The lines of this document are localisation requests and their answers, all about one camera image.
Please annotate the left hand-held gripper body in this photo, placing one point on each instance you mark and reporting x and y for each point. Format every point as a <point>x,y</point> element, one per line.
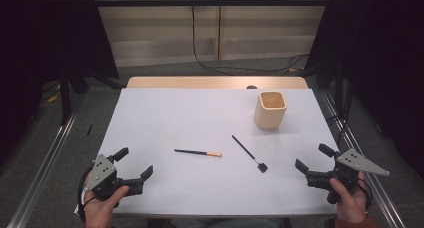
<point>101,173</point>

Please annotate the wooden table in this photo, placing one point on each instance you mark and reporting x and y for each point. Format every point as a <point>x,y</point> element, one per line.
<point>200,82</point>

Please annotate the beige square cup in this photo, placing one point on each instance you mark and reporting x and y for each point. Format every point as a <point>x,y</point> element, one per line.
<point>268,118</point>

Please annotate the black metal stand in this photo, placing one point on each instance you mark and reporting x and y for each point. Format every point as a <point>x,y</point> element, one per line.
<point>65,98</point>
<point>339,88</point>

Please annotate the aluminium floor rail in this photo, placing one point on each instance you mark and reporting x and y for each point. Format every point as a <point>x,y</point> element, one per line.
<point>46,168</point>
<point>386,204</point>

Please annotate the dark round table fitting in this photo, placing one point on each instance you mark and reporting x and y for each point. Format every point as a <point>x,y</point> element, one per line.
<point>251,87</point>

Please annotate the person's right hand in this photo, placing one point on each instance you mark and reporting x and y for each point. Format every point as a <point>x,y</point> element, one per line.
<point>351,204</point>

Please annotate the black horizontal bar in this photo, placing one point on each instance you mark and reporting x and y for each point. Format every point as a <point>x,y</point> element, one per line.
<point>200,2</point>

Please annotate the white table sheet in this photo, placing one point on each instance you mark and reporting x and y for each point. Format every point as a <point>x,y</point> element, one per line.
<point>186,121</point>

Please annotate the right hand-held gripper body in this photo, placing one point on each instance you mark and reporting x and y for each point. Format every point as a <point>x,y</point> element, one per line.
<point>361,163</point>

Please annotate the black curtain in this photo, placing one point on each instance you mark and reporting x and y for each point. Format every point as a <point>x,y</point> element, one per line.
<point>33,38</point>
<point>393,54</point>

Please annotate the black brush with orange bristles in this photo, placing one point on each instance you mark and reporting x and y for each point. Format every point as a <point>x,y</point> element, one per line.
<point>193,152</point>

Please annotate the person's left hand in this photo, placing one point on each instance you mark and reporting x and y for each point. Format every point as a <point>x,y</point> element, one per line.
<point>100,211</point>

